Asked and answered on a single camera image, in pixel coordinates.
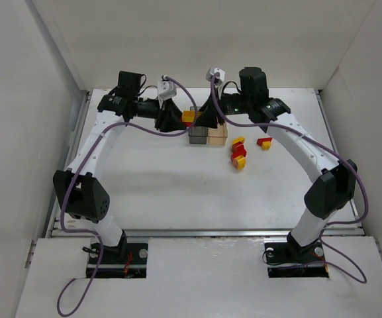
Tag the lower red yellow lego stack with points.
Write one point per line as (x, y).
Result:
(238, 161)

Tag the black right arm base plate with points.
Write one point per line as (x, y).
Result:
(283, 263)

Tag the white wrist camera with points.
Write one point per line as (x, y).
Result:
(166, 89)
(216, 74)

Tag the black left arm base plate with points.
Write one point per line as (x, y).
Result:
(130, 263)

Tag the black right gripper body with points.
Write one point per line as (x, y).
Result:
(218, 110)

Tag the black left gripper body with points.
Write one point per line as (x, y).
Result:
(161, 114)

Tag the red curved lego brick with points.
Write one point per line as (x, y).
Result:
(260, 141)

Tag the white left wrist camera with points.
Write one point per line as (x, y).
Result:
(166, 89)

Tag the clear tan plastic container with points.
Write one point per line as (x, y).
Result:
(217, 136)

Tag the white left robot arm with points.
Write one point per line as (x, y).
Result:
(83, 200)

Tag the smoky grey plastic container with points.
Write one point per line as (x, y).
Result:
(198, 135)

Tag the aluminium frame rail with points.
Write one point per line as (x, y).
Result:
(186, 233)

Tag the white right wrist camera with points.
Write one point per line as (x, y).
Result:
(216, 74)

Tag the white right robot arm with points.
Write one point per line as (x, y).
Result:
(332, 177)

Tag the yellow lego brick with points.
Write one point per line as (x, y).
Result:
(190, 115)
(266, 145)

